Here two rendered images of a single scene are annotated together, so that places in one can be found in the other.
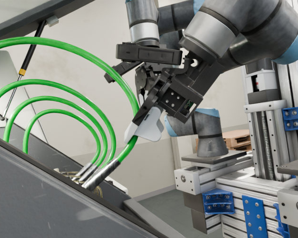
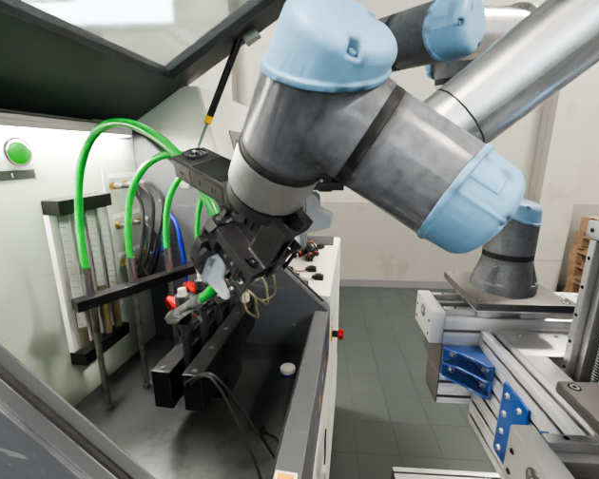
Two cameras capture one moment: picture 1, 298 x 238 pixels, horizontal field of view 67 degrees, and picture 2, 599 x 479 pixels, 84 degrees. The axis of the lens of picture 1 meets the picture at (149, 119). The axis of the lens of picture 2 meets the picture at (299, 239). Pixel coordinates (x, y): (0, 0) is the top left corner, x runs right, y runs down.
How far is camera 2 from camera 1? 0.36 m
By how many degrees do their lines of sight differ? 37
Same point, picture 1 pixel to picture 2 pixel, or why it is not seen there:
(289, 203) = (519, 458)
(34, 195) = not seen: outside the picture
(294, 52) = (439, 239)
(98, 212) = not seen: outside the picture
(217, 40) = (253, 196)
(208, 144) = (491, 269)
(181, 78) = (242, 228)
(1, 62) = (191, 103)
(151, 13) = not seen: hidden behind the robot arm
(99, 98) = not seen: hidden behind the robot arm
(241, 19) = (286, 164)
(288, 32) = (403, 201)
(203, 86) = (263, 252)
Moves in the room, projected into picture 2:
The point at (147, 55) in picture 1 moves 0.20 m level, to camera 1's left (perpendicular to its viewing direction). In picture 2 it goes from (198, 183) to (102, 177)
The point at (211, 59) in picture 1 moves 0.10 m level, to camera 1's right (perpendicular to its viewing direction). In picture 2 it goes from (260, 220) to (366, 234)
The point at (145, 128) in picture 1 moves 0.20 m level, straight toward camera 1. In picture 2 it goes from (212, 278) to (14, 359)
